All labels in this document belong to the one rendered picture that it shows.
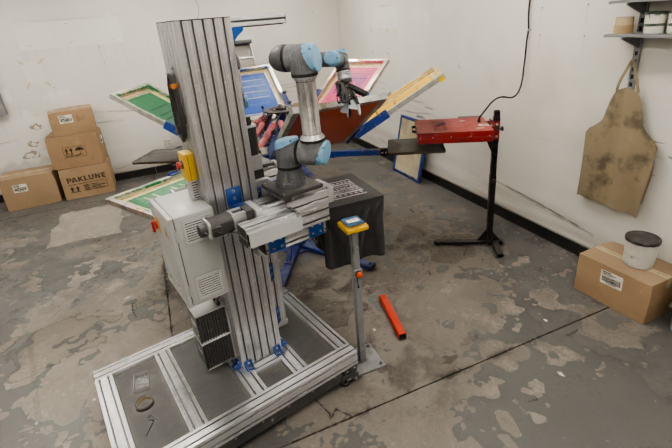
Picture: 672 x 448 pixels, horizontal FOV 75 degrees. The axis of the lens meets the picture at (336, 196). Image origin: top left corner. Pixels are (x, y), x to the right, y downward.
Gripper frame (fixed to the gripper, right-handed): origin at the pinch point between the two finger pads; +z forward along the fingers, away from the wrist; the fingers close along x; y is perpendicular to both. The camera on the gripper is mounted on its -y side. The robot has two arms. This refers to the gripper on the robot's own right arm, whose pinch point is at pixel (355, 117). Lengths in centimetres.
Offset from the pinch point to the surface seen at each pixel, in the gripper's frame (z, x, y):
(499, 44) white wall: -48, -106, -200
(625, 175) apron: 71, 2, -193
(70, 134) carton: -65, -431, 202
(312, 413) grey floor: 153, -8, 54
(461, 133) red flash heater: 22, -65, -114
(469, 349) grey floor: 154, -8, -51
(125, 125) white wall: -71, -476, 140
